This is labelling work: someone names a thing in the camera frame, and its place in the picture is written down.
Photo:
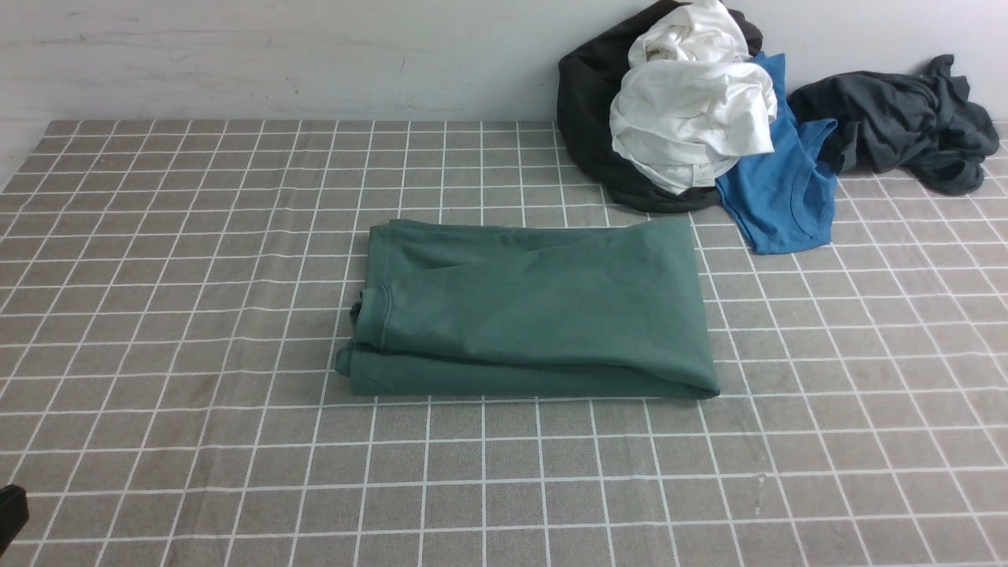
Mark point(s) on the black garment under pile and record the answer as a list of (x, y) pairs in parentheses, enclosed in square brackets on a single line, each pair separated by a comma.
[(589, 79)]

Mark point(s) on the dark grey crumpled garment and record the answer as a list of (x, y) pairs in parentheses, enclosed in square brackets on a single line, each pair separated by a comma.
[(922, 123)]

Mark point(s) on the green long-sleeve top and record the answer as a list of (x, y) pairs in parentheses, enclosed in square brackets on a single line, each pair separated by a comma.
[(564, 313)]

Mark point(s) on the blue t-shirt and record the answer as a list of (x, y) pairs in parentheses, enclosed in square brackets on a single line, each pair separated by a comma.
[(783, 202)]

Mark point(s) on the white crumpled shirt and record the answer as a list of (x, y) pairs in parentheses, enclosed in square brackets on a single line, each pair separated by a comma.
[(693, 102)]

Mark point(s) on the grey checkered tablecloth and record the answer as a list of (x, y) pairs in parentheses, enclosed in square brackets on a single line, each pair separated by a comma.
[(173, 291)]

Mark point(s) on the black gripper at left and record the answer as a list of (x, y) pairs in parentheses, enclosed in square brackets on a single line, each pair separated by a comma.
[(14, 514)]

